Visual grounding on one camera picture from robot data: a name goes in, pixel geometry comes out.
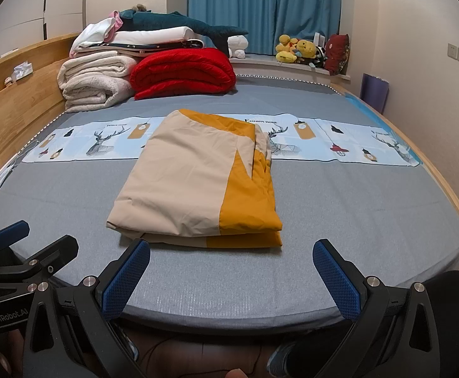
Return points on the grey bed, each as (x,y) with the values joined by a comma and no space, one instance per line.
(371,212)

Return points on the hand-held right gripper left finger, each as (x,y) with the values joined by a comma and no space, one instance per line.
(125,279)

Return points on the red folded quilt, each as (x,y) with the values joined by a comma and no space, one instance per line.
(182,73)

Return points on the brown plush toy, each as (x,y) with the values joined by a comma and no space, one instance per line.
(139,8)

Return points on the blue shark plush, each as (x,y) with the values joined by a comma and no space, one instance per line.
(162,21)

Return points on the person's blue shoe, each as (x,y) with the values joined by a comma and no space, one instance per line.
(284,360)

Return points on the yellow duck plush toy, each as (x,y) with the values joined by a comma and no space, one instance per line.
(285,49)

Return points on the blue curtain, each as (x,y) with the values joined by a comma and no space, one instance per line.
(261,8)

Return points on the printed light blue cloth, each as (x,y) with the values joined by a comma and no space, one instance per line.
(95,141)

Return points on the cream folded blanket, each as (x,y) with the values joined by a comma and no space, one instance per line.
(91,86)

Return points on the black and white plush toy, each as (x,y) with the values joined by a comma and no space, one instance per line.
(320,56)

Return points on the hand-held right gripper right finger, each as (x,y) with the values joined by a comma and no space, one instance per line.
(337,283)

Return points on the grey window seat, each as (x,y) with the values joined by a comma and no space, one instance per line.
(269,67)

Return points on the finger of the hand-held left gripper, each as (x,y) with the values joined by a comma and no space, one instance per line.
(60,250)
(11,232)

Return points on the dark red cushion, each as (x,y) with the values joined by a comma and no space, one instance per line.
(336,54)

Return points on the wooden headboard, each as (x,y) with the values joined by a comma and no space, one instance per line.
(17,106)

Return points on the small figurine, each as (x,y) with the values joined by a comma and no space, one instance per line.
(8,82)

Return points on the tissue pack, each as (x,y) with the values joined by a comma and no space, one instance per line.
(22,70)

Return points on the yellow bear plush toy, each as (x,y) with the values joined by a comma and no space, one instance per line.
(306,50)

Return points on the beige and yellow jacket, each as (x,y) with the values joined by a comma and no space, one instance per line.
(182,173)

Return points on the purple bag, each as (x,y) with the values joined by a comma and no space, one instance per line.
(374,92)

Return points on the white folded quilt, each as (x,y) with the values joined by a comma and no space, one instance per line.
(154,34)

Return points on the navy trimmed folded blanket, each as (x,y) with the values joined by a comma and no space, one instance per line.
(166,47)

